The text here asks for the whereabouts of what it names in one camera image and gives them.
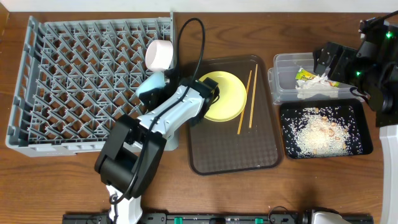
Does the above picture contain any light blue bowl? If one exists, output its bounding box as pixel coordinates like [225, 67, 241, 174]
[136, 72, 166, 97]

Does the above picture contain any white paper napkin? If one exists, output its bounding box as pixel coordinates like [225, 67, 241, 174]
[295, 71, 340, 100]

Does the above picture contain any green orange snack wrapper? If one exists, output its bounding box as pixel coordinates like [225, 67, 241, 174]
[295, 67, 340, 89]

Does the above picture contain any white pink bowl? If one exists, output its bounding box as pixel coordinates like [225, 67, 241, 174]
[145, 40, 174, 72]

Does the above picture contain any rice food waste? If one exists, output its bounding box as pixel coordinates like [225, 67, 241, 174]
[281, 106, 363, 159]

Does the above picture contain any yellow plate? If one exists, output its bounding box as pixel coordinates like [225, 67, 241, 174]
[199, 71, 246, 122]

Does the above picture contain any wooden chopstick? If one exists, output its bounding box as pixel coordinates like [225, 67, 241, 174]
[237, 70, 252, 135]
[249, 64, 258, 128]

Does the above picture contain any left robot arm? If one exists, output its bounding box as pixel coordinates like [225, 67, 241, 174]
[95, 78, 220, 223]

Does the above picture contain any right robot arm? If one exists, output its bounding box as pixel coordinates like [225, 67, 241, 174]
[313, 12, 397, 223]

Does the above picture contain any black waste tray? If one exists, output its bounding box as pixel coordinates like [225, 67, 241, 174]
[279, 99, 373, 159]

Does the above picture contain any clear plastic bin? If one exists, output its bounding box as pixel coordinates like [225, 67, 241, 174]
[268, 53, 355, 105]

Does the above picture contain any grey plastic dish rack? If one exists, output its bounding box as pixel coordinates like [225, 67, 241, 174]
[6, 16, 176, 157]

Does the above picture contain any brown serving tray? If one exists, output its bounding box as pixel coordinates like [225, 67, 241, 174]
[188, 55, 283, 175]

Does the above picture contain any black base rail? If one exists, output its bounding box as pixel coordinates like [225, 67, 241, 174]
[62, 213, 300, 224]

